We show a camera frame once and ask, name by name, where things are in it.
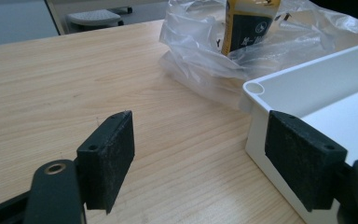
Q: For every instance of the yellow and black packet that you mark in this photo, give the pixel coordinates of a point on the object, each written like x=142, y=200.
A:
x=245, y=28

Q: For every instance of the grey chair base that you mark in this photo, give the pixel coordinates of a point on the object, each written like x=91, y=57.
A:
x=94, y=17

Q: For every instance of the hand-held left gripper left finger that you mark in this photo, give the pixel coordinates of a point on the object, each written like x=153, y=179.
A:
x=105, y=161

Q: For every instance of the white plastic box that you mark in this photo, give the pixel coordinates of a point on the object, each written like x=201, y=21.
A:
x=332, y=93

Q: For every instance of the clear plastic bag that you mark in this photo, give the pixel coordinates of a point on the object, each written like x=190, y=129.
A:
x=195, y=62

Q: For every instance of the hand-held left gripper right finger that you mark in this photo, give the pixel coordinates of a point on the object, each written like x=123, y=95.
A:
x=301, y=158

